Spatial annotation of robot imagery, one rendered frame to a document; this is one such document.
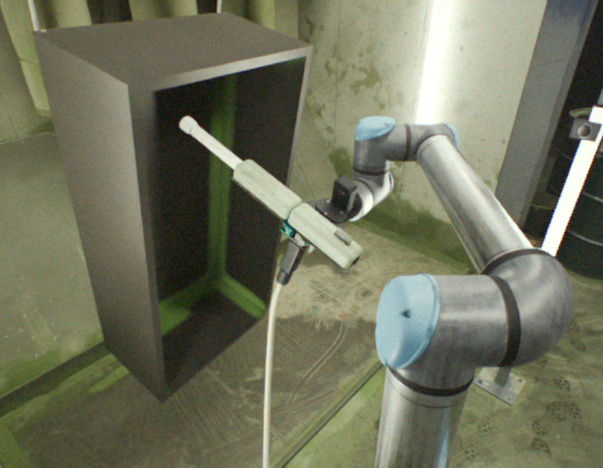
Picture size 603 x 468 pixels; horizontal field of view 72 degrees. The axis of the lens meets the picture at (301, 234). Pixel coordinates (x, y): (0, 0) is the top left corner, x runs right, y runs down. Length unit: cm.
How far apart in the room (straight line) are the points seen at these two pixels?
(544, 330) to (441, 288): 12
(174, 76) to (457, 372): 76
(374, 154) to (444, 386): 59
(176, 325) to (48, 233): 90
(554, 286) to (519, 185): 224
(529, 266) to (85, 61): 89
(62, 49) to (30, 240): 152
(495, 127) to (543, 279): 222
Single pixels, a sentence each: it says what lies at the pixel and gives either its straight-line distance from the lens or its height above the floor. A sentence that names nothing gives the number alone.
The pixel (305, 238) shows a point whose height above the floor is 137.
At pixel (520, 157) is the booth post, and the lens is 277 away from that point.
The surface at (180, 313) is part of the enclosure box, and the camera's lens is 198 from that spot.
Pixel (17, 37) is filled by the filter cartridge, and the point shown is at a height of 158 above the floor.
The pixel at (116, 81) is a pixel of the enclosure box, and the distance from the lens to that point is 93.
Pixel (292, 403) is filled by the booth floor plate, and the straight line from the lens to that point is 218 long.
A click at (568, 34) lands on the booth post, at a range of 262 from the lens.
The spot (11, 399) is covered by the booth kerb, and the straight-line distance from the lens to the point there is 249.
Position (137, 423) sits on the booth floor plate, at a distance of 225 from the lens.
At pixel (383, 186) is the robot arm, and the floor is 137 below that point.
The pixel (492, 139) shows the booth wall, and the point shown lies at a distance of 280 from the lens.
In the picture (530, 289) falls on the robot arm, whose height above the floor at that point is 149.
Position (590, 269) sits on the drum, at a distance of 347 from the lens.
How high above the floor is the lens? 181
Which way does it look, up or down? 32 degrees down
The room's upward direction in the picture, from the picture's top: straight up
